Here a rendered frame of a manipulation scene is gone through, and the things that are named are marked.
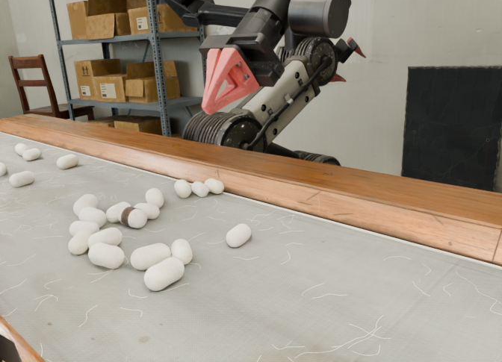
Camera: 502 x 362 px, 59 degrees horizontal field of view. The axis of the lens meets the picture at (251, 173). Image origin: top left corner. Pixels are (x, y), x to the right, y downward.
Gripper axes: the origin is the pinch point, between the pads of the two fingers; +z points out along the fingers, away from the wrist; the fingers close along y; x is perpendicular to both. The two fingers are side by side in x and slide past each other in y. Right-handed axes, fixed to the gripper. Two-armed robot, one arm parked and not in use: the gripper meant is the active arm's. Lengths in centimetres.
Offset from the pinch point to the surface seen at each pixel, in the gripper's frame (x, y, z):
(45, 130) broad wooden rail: 9, -58, 5
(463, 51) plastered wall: 123, -31, -139
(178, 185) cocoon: 4.5, -2.1, 9.5
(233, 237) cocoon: 0.8, 13.8, 14.3
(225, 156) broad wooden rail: 11.4, -5.3, 0.4
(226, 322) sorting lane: -3.6, 21.3, 21.4
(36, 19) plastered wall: 74, -408, -136
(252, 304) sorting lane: -1.8, 21.3, 19.3
